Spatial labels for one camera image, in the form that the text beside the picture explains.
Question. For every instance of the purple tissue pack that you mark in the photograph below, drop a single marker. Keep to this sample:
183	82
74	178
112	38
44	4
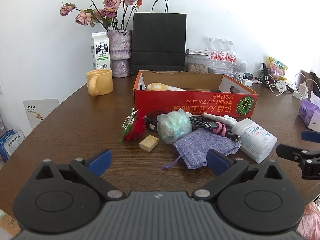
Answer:
309	113

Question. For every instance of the red pumpkin cardboard box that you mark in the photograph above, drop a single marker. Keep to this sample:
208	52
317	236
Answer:
234	98

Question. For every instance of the white sign board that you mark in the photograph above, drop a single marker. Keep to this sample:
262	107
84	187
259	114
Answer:
38	110

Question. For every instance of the flat white box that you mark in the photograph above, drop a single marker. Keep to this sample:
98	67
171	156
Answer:
197	52

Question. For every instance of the cotton swab plastic box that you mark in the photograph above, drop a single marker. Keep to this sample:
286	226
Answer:
256	142

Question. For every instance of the braided cable pink tie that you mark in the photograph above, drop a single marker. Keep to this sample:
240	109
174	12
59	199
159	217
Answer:
215	127

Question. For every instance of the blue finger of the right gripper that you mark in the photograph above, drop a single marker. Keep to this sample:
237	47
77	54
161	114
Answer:
291	153
311	136

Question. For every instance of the yellow white plush toy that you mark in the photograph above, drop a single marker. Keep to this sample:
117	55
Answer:
162	87

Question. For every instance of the water bottle red label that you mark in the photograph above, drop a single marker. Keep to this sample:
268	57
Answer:
231	57
211	47
221	54

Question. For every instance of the yellow ceramic mug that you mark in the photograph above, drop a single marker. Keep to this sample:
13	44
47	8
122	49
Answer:
99	82

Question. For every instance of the black power adapter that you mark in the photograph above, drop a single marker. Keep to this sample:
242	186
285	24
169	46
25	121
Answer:
248	76

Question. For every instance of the yellow snack packet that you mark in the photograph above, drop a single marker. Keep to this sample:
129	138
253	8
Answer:
277	69

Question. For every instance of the white green milk carton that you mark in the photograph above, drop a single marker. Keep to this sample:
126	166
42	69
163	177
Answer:
100	51

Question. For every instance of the purple knit drawstring pouch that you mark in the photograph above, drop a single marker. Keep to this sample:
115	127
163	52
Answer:
193	148

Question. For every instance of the red fabric rose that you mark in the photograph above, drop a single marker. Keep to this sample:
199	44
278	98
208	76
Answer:
133	126

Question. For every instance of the black paper bag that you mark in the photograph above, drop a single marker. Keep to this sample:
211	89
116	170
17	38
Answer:
158	41

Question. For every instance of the white round robot toy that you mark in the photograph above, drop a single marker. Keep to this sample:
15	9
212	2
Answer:
240	68

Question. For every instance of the green puff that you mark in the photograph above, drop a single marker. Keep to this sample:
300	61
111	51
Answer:
173	126

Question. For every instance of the blue white booklets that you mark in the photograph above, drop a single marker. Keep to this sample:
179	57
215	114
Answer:
9	143

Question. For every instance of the small wooden block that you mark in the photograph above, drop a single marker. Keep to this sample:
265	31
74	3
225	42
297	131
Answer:
149	143

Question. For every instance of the dried pink rose bouquet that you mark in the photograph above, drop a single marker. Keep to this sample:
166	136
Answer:
113	15

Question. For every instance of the purple textured vase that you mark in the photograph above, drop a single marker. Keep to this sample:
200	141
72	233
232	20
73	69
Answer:
120	52

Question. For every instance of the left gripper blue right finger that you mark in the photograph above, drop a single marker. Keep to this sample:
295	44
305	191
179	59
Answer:
228	172

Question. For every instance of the white charger block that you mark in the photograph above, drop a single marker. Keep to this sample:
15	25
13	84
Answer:
247	82

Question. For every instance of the clear jar of nuts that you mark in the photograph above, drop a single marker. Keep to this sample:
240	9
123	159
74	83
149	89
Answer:
197	63

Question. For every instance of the black phone stand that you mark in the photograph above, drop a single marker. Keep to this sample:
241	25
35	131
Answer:
263	72

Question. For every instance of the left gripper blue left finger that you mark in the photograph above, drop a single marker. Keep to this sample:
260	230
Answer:
89	171

